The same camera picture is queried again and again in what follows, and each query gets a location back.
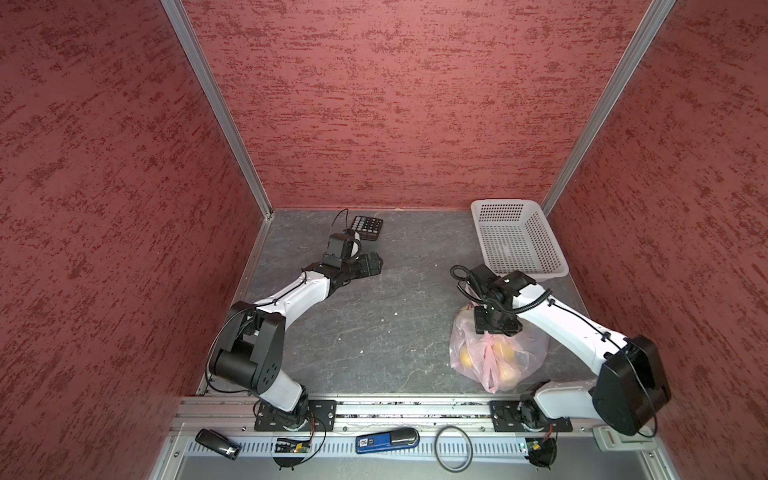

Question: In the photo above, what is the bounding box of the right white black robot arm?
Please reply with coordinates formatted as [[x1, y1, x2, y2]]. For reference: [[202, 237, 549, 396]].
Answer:
[[461, 266, 671, 438]]

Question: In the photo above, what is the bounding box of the right aluminium corner post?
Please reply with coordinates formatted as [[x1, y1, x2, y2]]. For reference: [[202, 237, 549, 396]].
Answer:
[[541, 0, 676, 216]]

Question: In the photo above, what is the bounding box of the aluminium front rail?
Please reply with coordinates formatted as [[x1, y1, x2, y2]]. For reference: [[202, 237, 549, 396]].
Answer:
[[150, 395, 678, 479]]

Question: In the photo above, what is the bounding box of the left circuit board connector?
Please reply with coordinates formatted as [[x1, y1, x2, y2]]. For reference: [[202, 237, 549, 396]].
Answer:
[[272, 437, 313, 470]]

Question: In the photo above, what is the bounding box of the blue black device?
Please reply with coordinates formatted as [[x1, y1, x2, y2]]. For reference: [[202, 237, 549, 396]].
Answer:
[[354, 427, 420, 455]]

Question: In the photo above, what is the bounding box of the left aluminium corner post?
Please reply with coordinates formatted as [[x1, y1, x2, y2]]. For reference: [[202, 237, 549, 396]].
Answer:
[[161, 0, 274, 221]]

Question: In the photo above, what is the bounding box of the black calculator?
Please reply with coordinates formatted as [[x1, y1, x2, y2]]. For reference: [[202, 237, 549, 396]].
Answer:
[[348, 215, 384, 241]]

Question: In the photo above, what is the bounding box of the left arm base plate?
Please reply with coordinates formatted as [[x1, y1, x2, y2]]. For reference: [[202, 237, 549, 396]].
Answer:
[[253, 399, 337, 433]]

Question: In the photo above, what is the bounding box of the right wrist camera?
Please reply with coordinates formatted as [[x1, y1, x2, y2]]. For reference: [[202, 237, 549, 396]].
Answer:
[[466, 264, 499, 297]]

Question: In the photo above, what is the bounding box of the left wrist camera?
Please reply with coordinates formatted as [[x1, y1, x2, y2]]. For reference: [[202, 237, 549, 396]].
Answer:
[[322, 233, 361, 269]]

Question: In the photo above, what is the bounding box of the white plastic basket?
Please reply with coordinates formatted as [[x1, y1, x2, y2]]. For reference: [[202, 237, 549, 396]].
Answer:
[[471, 199, 569, 282]]

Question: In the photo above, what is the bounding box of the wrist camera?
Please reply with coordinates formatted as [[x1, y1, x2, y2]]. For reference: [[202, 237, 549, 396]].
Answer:
[[322, 233, 361, 269], [466, 264, 499, 297]]

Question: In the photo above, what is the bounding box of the aluminium corner post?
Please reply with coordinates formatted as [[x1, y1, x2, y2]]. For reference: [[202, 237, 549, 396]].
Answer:
[[541, 0, 676, 216], [161, 0, 274, 221]]

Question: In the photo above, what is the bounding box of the pink plastic bag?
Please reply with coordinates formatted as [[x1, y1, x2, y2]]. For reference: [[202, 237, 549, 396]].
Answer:
[[449, 281, 549, 394]]

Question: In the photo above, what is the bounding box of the right circuit board connector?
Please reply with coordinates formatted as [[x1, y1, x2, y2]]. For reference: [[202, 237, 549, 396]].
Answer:
[[526, 437, 558, 469]]

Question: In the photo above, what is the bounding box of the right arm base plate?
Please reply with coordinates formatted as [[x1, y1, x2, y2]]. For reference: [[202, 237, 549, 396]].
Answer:
[[489, 400, 573, 433]]

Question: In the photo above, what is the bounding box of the grey plastic holder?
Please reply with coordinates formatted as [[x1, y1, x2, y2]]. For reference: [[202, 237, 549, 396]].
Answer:
[[592, 425, 658, 452]]

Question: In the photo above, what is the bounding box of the black cable ring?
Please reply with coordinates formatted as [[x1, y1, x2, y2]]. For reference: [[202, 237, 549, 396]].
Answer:
[[433, 425, 474, 473]]

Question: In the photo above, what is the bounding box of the yellow fruit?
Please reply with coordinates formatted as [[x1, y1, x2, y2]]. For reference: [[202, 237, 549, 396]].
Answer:
[[459, 343, 521, 390]]

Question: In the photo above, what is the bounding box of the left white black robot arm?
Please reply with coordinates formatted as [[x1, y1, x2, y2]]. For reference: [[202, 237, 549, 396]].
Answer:
[[206, 252, 383, 430]]

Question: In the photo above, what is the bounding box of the black small device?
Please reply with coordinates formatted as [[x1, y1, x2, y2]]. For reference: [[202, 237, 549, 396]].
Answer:
[[195, 429, 242, 460]]

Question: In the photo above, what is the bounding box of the circuit board connector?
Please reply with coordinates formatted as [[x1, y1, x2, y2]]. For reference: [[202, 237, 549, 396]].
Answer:
[[526, 437, 558, 469], [272, 437, 313, 470]]

